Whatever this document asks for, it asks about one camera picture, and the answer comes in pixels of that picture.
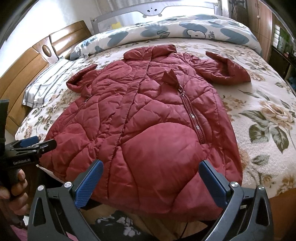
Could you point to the striped white pillow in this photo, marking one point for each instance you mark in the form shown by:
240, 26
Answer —
48, 82

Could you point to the floral bed cover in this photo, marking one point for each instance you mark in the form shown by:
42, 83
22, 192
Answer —
262, 112

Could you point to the red quilted puffer jacket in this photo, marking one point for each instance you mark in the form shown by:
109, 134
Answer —
151, 118

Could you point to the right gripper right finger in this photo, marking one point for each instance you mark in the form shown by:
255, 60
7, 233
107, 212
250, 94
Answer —
246, 212

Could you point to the wooden headboard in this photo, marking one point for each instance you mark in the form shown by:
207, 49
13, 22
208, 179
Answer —
31, 63

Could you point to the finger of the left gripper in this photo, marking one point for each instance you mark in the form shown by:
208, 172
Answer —
46, 146
29, 141

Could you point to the dark side desk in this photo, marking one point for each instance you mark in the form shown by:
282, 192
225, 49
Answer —
284, 66

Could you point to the person's left hand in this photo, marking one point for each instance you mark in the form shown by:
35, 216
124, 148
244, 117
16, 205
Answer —
15, 201

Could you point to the wooden wardrobe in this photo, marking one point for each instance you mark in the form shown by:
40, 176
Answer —
259, 18

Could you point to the blue heart patterned duvet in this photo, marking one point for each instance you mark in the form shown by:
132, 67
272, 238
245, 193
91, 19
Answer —
209, 27

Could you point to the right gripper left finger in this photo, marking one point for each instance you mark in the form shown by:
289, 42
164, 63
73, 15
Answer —
55, 212

